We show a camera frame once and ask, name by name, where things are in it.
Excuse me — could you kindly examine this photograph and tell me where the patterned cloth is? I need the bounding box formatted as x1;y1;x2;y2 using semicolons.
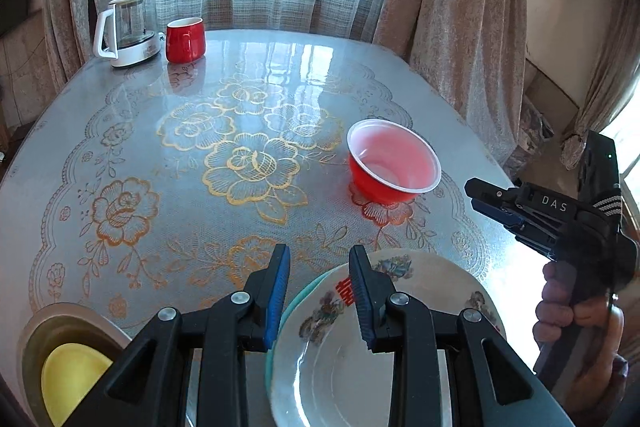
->
517;107;553;160

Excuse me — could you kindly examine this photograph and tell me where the red mug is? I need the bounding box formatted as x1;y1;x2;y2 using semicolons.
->
165;18;207;64

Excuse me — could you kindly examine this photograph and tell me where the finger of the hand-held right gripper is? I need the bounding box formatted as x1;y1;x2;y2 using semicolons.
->
470;198;531;240
464;178;523;210

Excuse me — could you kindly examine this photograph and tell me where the lace print tablecloth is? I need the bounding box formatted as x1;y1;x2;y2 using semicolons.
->
0;29;546;427

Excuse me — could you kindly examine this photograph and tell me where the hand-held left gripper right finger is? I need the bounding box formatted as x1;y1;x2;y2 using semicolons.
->
348;246;576;427

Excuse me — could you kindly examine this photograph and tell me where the red plastic bowl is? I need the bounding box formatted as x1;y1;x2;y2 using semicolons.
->
347;119;442;202

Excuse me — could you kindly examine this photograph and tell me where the small floral plate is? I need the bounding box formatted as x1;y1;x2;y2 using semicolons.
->
270;249;507;427

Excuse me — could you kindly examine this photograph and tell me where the yellow plastic bowl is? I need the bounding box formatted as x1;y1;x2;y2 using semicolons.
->
41;343;115;427

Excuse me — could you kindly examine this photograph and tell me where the person's right hand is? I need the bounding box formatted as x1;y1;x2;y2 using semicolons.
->
534;262;630;408

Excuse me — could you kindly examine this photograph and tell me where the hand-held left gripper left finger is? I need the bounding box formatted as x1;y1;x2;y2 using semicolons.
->
100;244;292;427

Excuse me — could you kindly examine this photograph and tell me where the glass kettle with white handle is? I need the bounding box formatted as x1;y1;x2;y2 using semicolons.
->
93;0;162;68

